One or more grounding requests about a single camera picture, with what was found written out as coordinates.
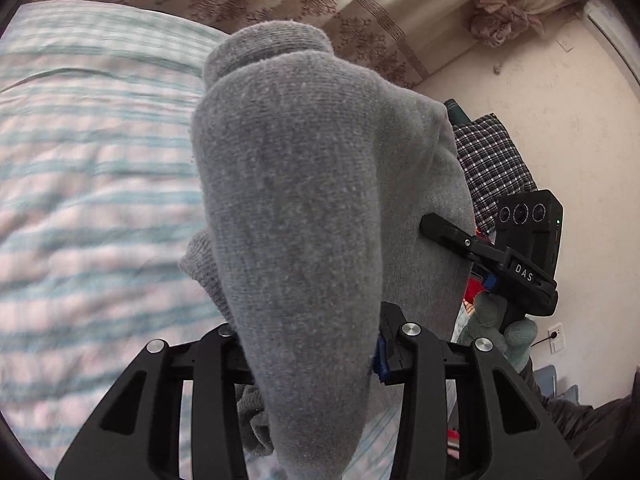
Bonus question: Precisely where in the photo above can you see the grey sweatpants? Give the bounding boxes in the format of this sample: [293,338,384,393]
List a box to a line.
[181,22,474,479]

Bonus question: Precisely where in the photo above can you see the grey gloved right hand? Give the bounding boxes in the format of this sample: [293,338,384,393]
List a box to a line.
[456,292,538,373]

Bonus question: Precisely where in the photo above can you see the colourful floral quilt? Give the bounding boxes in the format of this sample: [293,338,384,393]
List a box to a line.
[446,271,497,460]

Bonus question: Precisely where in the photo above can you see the dark checked pillow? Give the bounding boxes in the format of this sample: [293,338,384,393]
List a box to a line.
[452,114,537,235]

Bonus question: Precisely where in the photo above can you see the dark green pillow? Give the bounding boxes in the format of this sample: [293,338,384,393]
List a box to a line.
[444,99,472,126]

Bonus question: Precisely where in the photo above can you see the curtain tie-back tassel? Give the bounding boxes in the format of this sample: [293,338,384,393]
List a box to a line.
[469,0,586,48]

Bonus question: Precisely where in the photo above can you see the plaid bed sheet mattress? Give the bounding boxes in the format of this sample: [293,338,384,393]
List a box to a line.
[0,0,402,480]

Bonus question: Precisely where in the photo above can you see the white wall socket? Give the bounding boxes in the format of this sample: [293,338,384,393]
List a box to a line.
[548,323,565,354]

